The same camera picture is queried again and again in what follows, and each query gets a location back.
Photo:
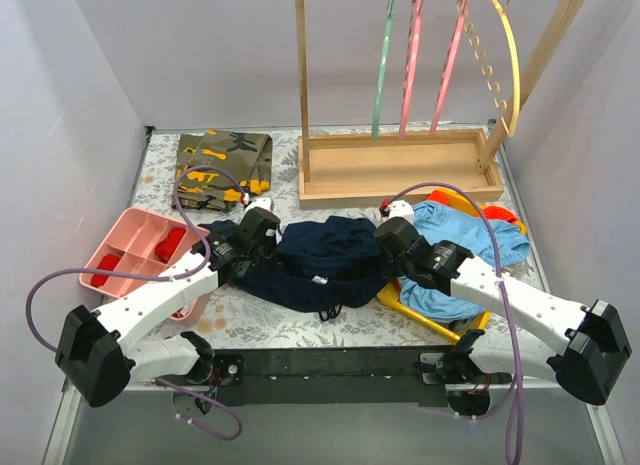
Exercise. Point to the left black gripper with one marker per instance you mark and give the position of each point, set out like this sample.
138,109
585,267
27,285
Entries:
270,230

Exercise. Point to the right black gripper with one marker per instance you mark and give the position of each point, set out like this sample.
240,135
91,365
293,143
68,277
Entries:
385,233

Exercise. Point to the navy blue shorts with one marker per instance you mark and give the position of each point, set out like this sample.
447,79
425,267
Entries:
318,267

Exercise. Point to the green hanger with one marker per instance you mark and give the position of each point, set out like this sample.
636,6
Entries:
375,126

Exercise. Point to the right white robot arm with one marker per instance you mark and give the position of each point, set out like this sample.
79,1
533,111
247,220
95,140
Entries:
582,348

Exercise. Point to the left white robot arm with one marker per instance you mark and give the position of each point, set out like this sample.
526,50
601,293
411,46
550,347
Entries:
104,350

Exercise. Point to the light blue shorts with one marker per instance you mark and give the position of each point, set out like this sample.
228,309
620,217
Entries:
437,222

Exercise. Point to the camouflage shorts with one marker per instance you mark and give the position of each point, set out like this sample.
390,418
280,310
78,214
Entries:
219,167

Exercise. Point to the pink hanger right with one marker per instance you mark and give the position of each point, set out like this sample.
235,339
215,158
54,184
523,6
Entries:
449,64

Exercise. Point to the pink hanger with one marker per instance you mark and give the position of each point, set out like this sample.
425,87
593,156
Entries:
449,64
413,44

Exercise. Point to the yellow hanger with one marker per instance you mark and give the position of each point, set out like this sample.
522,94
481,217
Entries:
509,120

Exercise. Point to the pink hanger left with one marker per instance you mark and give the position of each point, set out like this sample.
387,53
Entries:
413,44

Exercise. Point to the yellow plastic tray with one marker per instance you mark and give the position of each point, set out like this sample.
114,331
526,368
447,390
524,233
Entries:
389,296

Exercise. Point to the orange garment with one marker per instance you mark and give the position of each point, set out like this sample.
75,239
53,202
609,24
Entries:
458,202

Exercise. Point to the red cloth in tray rear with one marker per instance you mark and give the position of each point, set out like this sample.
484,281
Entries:
166,247

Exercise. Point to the wooden clothes rack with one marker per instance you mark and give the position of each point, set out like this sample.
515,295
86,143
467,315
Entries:
350,170

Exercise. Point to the pink divided organizer tray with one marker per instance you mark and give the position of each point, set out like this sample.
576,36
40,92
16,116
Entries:
129,248

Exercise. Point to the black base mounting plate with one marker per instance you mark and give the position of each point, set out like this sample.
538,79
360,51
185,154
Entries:
319,376

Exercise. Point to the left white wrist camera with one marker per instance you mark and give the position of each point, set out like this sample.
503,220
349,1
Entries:
260,207

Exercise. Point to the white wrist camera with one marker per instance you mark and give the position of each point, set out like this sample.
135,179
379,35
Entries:
260,207
397,209

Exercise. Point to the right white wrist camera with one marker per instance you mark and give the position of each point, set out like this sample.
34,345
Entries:
397,209

